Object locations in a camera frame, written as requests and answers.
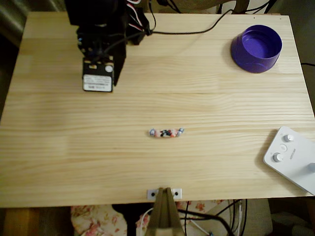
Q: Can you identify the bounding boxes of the candy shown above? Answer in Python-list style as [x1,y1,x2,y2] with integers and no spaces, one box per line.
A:
[148,127,186,139]

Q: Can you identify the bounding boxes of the purple bowl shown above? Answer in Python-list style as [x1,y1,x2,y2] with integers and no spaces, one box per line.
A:
[230,24,283,74]

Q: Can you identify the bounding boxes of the wooden furniture leg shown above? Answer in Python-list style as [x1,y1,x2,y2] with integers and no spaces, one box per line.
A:
[233,0,250,14]

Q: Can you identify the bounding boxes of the black stand under table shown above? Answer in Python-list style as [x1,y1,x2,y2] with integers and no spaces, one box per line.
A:
[112,203,139,236]

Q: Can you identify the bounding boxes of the floral cloth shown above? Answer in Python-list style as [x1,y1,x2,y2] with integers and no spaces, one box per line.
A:
[70,199,223,236]

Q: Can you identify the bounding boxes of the white lamp base with knobs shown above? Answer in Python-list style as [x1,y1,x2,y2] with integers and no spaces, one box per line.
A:
[262,126,315,196]

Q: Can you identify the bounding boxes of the red white black servo wire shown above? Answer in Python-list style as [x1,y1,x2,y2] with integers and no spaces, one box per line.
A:
[125,0,146,32]

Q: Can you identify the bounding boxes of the long black sleeved cable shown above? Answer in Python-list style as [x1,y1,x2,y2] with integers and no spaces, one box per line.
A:
[93,9,234,56]

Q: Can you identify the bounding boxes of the black power cable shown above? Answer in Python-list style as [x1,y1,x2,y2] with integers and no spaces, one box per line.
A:
[157,0,182,14]

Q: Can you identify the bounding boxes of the white cable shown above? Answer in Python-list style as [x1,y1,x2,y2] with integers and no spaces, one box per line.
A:
[190,219,210,236]
[141,207,155,231]

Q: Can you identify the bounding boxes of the aluminium extrusion camera post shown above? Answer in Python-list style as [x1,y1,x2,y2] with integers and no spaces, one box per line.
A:
[147,187,184,236]

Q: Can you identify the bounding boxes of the thick black cable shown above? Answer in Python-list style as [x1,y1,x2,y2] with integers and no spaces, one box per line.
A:
[177,208,234,236]

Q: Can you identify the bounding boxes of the thin black cable bundle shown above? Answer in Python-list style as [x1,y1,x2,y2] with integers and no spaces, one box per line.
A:
[227,199,248,236]

